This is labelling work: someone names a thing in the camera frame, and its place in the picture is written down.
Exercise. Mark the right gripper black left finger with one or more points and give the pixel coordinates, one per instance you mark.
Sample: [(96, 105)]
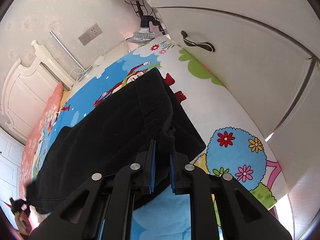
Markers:
[(101, 208)]

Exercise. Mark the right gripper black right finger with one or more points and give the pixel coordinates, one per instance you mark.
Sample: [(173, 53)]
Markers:
[(221, 207)]

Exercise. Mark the black pants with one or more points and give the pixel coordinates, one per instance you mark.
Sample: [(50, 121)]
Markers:
[(112, 135)]

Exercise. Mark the white wardrobe doors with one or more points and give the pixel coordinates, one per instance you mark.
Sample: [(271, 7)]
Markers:
[(11, 158)]

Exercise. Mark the colourful cartoon bed sheet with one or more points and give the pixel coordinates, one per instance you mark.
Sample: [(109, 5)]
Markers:
[(166, 205)]

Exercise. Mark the pink floral blanket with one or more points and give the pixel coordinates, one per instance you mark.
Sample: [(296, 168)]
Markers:
[(33, 144)]

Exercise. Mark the white wooden headboard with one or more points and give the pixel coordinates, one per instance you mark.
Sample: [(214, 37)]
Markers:
[(26, 90)]

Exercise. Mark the silver desk lamp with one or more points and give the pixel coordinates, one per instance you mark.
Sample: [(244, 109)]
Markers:
[(70, 55)]

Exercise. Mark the white nightstand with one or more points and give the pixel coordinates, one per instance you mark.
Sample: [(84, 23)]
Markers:
[(111, 56)]

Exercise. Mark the white dresser cabinet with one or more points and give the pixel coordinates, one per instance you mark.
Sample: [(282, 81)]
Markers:
[(255, 100)]

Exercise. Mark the white charger with cable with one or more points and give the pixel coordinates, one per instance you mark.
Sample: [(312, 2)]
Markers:
[(100, 53)]

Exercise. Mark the dark curved drawer handle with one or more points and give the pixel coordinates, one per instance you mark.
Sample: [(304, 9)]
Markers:
[(203, 45)]

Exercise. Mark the grey wall socket plate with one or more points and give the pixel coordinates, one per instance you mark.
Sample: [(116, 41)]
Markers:
[(90, 34)]

